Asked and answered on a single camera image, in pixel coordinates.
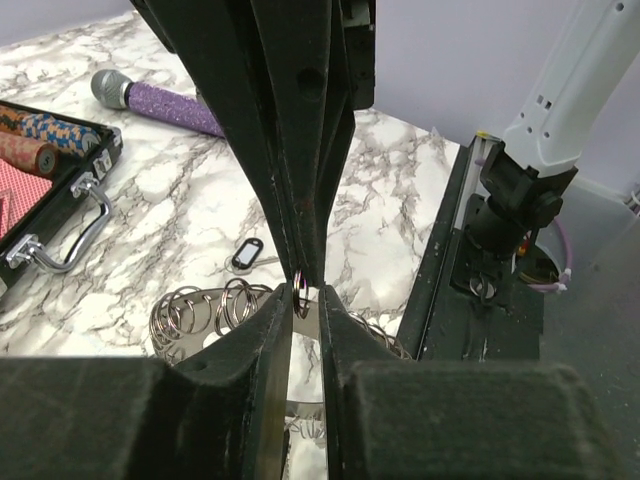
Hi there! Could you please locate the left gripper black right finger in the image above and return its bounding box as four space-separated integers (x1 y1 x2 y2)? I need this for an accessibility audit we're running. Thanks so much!
318 285 623 479

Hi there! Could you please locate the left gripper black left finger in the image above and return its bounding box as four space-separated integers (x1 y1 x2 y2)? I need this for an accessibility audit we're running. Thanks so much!
1 284 293 479

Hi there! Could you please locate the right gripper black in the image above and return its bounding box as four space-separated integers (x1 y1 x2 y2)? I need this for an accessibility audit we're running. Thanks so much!
134 0 376 287

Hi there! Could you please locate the silver disc keyring holder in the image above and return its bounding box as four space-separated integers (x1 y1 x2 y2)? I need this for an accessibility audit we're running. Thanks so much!
148 277 412 443

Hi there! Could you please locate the key with black tag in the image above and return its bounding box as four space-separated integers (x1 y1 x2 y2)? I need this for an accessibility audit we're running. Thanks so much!
224 237 279 275

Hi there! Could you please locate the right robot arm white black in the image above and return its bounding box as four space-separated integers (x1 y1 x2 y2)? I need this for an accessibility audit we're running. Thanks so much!
135 1 639 287

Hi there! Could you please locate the purple glitter toy microphone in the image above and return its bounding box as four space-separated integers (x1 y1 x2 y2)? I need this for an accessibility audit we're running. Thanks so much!
91 69 224 138

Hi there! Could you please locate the black poker chip case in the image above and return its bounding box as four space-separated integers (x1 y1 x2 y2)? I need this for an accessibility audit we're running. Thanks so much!
1 101 124 293

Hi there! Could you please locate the pink playing card deck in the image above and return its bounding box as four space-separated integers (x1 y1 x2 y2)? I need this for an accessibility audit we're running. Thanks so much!
1 160 53 237

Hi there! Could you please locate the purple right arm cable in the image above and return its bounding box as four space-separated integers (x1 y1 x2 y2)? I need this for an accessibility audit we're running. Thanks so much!
529 219 576 296

